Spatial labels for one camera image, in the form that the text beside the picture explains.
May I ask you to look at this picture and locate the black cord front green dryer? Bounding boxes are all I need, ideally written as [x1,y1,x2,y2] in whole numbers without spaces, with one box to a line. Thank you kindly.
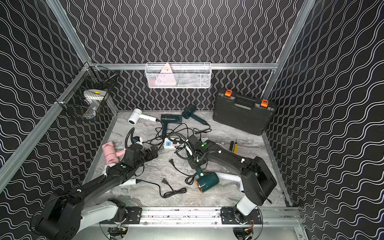
[168,158,199,186]

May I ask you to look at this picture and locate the black plastic tool case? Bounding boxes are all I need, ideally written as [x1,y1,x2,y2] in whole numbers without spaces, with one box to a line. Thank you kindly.
[213,89,277,136]

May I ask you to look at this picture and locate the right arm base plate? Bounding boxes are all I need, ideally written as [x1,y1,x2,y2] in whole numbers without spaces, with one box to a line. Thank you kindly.
[220,207,263,225]

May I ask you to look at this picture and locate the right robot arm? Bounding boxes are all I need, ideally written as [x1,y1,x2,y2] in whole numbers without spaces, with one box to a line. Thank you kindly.
[186,136,277,216]

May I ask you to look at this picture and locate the pink triangular item in basket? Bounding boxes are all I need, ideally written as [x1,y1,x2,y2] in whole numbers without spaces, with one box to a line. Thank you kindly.
[155,63,177,87]

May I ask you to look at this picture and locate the pink hair dryer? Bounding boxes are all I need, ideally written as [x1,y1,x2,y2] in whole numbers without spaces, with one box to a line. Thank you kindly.
[102,141,126,165]

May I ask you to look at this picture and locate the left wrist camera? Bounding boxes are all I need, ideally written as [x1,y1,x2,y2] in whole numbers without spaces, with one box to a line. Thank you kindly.
[131,136,143,146]

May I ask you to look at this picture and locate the white multicolour power strip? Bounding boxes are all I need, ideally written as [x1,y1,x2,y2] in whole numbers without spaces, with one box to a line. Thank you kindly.
[163,137,211,151]

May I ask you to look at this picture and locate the black wire mesh basket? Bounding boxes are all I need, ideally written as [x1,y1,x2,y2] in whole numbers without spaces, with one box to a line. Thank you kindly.
[58,62,118,122]

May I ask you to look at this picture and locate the silver dryer in black basket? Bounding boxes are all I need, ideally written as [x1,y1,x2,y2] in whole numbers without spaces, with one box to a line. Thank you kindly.
[83,90,107,120]

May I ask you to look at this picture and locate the white wire wall basket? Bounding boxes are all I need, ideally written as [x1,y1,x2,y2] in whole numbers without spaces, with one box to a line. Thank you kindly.
[145,62,212,89]

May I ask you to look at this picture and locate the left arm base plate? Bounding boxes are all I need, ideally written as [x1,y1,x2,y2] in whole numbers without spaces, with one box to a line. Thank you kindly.
[101,207,143,225]

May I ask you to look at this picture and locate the yellow handled screwdriver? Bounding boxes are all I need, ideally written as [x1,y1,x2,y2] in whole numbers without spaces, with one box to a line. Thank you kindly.
[234,142,238,154]

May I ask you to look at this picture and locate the white dryer at back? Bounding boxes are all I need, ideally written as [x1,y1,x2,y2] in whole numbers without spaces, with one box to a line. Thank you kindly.
[128,109,159,125]

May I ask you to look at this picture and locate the black handled screwdriver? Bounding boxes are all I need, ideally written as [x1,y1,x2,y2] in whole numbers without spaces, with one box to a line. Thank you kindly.
[229,141,235,152]

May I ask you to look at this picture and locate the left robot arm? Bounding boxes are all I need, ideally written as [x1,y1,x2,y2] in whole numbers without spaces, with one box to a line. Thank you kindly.
[31,144,159,240]

